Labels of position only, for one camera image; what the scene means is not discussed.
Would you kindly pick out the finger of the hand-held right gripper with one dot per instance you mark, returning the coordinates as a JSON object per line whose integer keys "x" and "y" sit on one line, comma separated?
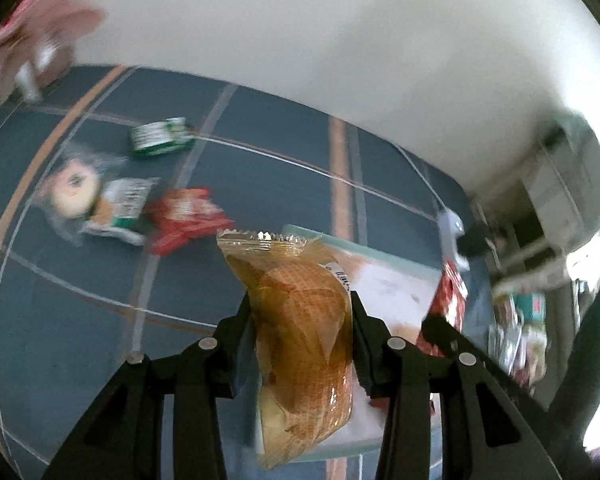
{"x": 442, "y": 335}

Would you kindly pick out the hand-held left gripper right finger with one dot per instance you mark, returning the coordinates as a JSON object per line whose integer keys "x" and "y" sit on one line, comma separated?
{"x": 367, "y": 355}

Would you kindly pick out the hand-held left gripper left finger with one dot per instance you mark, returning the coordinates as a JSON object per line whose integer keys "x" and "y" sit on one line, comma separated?
{"x": 236, "y": 345}

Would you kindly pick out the red patterned snack packet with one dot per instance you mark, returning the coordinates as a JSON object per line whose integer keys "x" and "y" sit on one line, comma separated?
{"x": 452, "y": 295}

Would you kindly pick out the yellow cake packet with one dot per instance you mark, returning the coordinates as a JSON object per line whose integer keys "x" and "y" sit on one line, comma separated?
{"x": 300, "y": 340}

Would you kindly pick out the white tray with green rim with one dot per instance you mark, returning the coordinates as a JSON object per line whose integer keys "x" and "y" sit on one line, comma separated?
{"x": 395, "y": 290}

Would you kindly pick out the colourful packages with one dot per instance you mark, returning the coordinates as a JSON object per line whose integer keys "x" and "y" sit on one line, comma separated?
{"x": 522, "y": 332}

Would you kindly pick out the red snack bag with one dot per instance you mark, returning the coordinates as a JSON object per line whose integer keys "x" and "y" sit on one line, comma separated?
{"x": 185, "y": 220}

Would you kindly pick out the blue plaid bedspread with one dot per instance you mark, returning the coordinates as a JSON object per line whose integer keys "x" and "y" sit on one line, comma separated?
{"x": 280, "y": 185}

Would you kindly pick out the white cabinet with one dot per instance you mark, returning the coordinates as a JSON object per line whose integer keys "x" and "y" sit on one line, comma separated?
{"x": 570, "y": 185}

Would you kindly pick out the white and green snack packet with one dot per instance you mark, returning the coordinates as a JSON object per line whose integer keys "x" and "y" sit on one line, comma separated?
{"x": 120, "y": 206}

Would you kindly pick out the clear-wrapped round bun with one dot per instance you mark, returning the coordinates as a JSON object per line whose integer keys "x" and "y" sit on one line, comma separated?
{"x": 72, "y": 191}

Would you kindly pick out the pink flower bouquet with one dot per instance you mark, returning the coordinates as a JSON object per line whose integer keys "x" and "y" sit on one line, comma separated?
{"x": 25, "y": 25}

